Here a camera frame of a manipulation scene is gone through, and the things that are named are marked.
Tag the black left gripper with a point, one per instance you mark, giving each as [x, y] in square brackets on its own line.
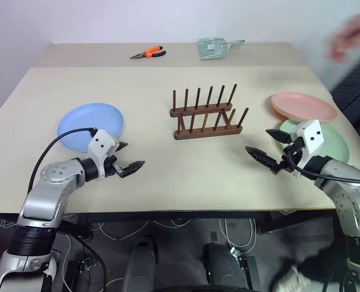
[111, 165]

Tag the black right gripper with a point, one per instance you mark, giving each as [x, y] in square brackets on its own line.
[293, 155]

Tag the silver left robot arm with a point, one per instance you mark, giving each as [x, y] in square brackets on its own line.
[42, 197]

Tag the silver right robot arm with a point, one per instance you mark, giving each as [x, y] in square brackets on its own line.
[350, 194]

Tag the wooden dish rack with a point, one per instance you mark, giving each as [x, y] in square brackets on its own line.
[207, 121]

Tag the person's bare hand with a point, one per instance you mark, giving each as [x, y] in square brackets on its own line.
[350, 36]

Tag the pink-red plate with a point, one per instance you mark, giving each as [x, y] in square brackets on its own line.
[301, 105]

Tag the blue plate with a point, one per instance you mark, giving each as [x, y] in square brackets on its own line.
[85, 124]

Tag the pale green plate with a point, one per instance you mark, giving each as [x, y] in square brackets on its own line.
[335, 146]

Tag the black ribbed panel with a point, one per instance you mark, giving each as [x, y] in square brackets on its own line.
[357, 91]

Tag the dark rounded shape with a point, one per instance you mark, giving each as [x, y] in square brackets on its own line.
[141, 264]
[225, 267]

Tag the pale green packaged dustpan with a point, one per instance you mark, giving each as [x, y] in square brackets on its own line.
[213, 48]

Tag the small black floor box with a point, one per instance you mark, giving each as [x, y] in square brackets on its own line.
[79, 270]

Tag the white blurred shoe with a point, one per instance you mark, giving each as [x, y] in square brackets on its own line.
[290, 280]

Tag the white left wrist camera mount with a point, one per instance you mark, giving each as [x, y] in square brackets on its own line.
[100, 146]

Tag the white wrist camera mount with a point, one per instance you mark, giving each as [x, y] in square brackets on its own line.
[312, 137]
[100, 146]

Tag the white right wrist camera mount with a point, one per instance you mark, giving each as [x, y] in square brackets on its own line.
[312, 137]

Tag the black table frame beam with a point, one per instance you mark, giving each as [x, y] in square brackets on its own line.
[167, 216]

